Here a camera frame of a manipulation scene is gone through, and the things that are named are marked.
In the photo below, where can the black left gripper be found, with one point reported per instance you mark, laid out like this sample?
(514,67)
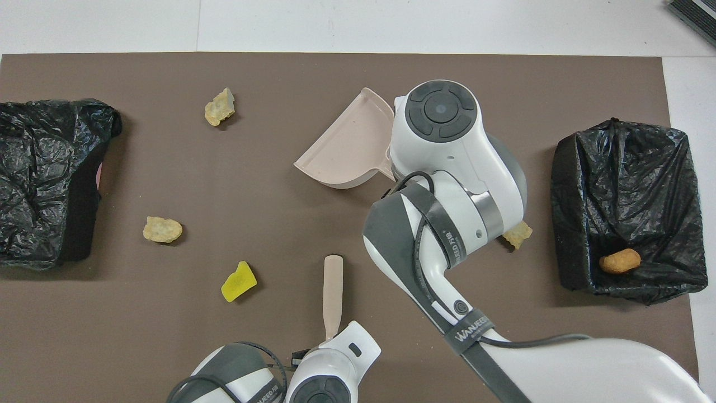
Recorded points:
(300,356)

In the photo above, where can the beige brush with black bristles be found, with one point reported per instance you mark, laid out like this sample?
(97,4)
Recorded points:
(333,291)

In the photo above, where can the yellow sponge piece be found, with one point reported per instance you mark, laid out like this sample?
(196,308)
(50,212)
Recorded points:
(238,282)

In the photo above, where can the oval beige bread chunk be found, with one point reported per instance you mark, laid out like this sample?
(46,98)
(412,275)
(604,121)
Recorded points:
(162,229)

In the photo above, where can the beige plastic dustpan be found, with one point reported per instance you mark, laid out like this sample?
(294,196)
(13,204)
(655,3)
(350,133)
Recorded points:
(352,145)

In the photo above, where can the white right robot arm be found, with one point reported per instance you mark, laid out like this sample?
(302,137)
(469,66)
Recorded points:
(442,151)

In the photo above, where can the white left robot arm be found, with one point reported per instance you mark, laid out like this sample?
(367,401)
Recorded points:
(335,364)

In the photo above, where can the empty black bag-lined trash bin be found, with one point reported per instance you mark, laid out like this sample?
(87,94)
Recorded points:
(33,184)

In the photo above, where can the black bag-lined bin with trash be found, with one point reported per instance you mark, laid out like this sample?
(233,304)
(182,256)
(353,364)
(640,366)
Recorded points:
(643,184)

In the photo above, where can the brown table mat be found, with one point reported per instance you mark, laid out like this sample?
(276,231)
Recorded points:
(168,336)

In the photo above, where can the orange-brown bread nugget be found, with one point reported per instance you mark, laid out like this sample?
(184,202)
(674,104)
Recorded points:
(620,261)

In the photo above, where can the dark grey ribbed device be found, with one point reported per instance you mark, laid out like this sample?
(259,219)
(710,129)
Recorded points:
(696,17)

